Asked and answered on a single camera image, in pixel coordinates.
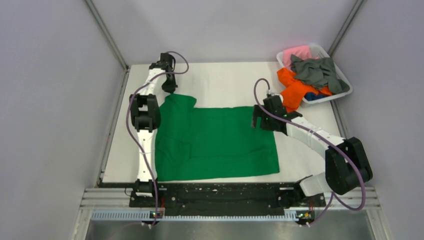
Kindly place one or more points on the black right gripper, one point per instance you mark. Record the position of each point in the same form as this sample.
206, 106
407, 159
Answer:
258, 112

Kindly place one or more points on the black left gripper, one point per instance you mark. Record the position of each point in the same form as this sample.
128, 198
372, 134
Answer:
170, 88

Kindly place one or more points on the green t shirt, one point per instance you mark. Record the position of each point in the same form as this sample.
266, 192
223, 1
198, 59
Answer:
209, 143

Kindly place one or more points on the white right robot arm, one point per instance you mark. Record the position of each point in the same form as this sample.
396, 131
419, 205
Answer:
346, 165

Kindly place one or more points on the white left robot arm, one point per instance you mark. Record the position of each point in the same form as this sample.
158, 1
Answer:
143, 118

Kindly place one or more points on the orange t shirt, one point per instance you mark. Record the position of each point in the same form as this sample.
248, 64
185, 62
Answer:
295, 90

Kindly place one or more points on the blue t shirt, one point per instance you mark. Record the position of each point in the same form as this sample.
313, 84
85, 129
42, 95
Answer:
311, 96

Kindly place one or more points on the grey t shirt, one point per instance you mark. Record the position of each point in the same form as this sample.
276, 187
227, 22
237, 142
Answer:
318, 73

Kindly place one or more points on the pink t shirt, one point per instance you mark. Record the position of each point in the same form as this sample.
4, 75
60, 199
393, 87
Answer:
303, 52

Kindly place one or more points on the white plastic laundry bin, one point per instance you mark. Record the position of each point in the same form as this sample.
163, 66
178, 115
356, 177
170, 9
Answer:
318, 52

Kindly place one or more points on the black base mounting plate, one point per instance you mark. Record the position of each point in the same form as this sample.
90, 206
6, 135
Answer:
227, 199

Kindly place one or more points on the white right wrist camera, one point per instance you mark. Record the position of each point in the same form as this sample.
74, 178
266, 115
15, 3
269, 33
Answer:
269, 93

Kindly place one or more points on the aluminium frame rail left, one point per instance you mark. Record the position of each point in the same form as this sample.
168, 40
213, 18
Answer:
118, 91

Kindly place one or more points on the white slotted cable duct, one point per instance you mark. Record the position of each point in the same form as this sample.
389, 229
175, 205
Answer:
148, 216

